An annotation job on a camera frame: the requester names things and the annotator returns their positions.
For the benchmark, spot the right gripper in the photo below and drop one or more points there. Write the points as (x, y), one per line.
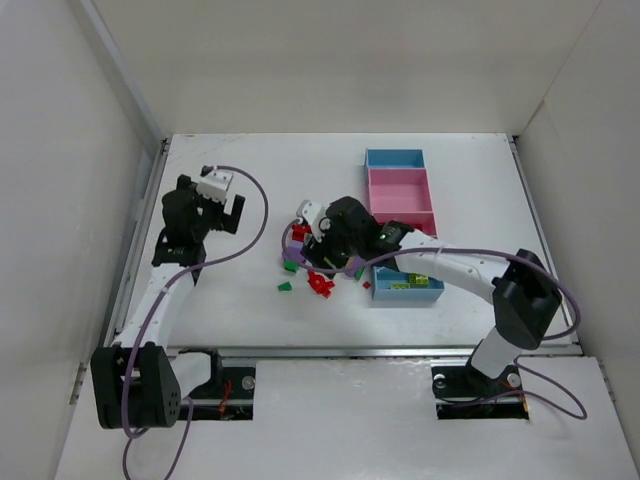
(320, 248)

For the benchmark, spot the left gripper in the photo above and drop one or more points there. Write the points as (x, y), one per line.
(232, 212)

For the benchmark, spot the red lego cluster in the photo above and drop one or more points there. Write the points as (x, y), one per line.
(320, 284)

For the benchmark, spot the blue and pink sorting tray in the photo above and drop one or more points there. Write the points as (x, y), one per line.
(398, 189)

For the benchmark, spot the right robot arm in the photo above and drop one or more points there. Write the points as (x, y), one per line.
(524, 297)

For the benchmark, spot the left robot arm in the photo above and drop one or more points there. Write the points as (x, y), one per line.
(136, 384)

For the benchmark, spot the purple flower lego piece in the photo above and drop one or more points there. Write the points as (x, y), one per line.
(355, 268)

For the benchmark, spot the purple round lego piece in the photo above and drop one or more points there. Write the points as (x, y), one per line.
(292, 257)

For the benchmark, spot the small green lego piece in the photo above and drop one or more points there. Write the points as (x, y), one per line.
(285, 286)

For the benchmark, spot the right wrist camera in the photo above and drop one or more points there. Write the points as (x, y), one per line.
(314, 214)

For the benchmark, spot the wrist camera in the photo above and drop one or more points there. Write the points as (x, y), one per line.
(214, 183)
(314, 214)

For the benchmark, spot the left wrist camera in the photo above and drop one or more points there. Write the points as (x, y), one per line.
(214, 183)

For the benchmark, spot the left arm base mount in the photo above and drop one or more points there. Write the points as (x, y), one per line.
(230, 399)

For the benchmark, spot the aluminium front rail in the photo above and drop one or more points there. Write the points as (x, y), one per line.
(300, 352)

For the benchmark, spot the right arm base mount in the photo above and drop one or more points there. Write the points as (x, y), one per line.
(461, 394)

